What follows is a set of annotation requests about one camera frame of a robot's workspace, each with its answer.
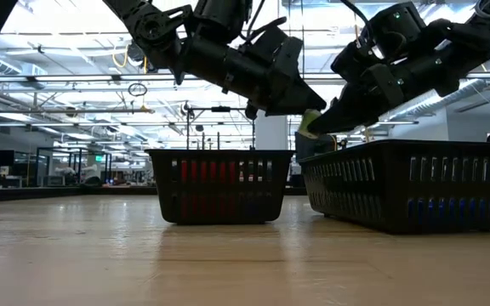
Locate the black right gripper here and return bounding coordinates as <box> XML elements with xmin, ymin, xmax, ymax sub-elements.
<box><xmin>306</xmin><ymin>2</ymin><xmax>427</xmax><ymax>135</ymax></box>

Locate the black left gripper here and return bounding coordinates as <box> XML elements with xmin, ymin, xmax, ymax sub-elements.
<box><xmin>238</xmin><ymin>27</ymin><xmax>327</xmax><ymax>121</ymax></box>

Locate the lavender and white wall charger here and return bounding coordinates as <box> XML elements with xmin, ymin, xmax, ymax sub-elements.
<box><xmin>298</xmin><ymin>109</ymin><xmax>334</xmax><ymax>140</ymax></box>

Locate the black slotted plastic basket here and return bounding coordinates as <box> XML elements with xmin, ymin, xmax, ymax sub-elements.
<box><xmin>298</xmin><ymin>139</ymin><xmax>490</xmax><ymax>235</ymax></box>
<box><xmin>145</xmin><ymin>148</ymin><xmax>296</xmax><ymax>225</ymax></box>

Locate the red wall charger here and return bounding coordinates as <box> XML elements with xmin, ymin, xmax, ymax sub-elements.
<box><xmin>179</xmin><ymin>195</ymin><xmax>237</xmax><ymax>218</ymax></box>
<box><xmin>179</xmin><ymin>160</ymin><xmax>237</xmax><ymax>184</ymax></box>

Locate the bright blue power bank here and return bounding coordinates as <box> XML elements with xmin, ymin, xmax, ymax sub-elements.
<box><xmin>406</xmin><ymin>197</ymin><xmax>490</xmax><ymax>220</ymax></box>

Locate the white building column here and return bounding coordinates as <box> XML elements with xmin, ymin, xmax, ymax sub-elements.
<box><xmin>255</xmin><ymin>113</ymin><xmax>289</xmax><ymax>150</ymax></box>

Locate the black perforated computer case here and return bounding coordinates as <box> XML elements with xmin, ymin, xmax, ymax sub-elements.
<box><xmin>294</xmin><ymin>133</ymin><xmax>339</xmax><ymax>162</ymax></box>

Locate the long ceiling light strip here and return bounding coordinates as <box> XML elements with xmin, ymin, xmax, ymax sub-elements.
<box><xmin>0</xmin><ymin>74</ymin><xmax>490</xmax><ymax>82</ymax></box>

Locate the black metal stand frame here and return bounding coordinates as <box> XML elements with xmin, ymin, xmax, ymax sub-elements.
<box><xmin>185</xmin><ymin>106</ymin><xmax>255</xmax><ymax>150</ymax></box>

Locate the black hanging cable loop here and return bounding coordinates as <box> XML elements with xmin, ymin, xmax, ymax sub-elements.
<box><xmin>127</xmin><ymin>82</ymin><xmax>149</xmax><ymax>99</ymax></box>

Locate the black aluminium table frame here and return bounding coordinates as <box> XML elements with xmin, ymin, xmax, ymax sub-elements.
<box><xmin>0</xmin><ymin>186</ymin><xmax>308</xmax><ymax>204</ymax></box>

